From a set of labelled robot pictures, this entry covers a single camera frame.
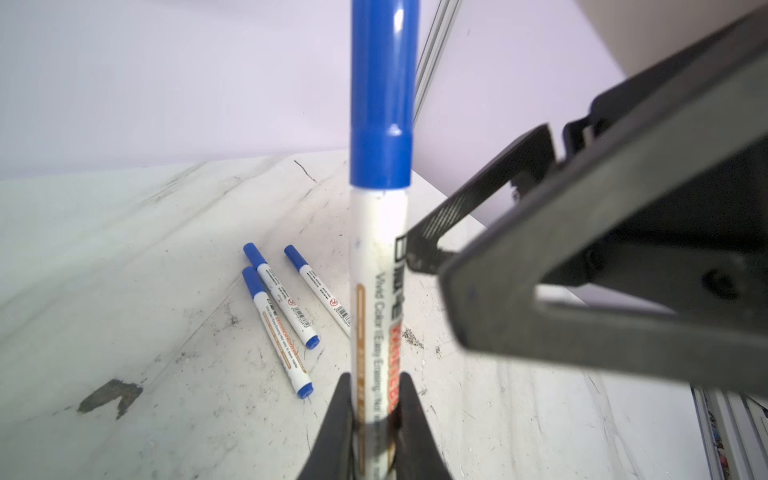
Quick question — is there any aluminium enclosure frame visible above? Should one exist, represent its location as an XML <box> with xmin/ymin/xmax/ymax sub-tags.
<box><xmin>413</xmin><ymin>0</ymin><xmax>463</xmax><ymax>122</ymax></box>

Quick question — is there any white marker pen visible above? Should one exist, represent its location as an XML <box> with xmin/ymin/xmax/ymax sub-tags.
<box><xmin>242</xmin><ymin>267</ymin><xmax>314</xmax><ymax>400</ymax></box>
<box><xmin>349</xmin><ymin>188</ymin><xmax>408</xmax><ymax>479</ymax></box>
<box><xmin>243</xmin><ymin>243</ymin><xmax>320</xmax><ymax>350</ymax></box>
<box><xmin>284</xmin><ymin>245</ymin><xmax>351</xmax><ymax>336</ymax></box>

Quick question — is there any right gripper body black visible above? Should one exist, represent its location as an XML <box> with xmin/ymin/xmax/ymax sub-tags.
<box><xmin>542</xmin><ymin>7</ymin><xmax>767</xmax><ymax>330</ymax></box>

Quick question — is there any aluminium rail base frame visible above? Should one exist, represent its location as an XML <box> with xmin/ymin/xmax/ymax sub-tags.
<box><xmin>691</xmin><ymin>386</ymin><xmax>768</xmax><ymax>480</ymax></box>

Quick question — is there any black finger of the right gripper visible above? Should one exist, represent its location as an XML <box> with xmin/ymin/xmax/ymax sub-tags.
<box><xmin>406</xmin><ymin>124</ymin><xmax>556</xmax><ymax>275</ymax></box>
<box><xmin>437</xmin><ymin>53</ymin><xmax>768</xmax><ymax>397</ymax></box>

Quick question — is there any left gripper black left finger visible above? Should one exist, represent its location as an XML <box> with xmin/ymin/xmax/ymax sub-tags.
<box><xmin>298</xmin><ymin>373</ymin><xmax>354</xmax><ymax>480</ymax></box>

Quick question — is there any blue pen cap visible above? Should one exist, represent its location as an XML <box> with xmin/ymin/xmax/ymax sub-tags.
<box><xmin>350</xmin><ymin>0</ymin><xmax>420</xmax><ymax>190</ymax></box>

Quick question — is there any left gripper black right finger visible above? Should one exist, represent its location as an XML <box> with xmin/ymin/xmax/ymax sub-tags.
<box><xmin>395</xmin><ymin>372</ymin><xmax>452</xmax><ymax>480</ymax></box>

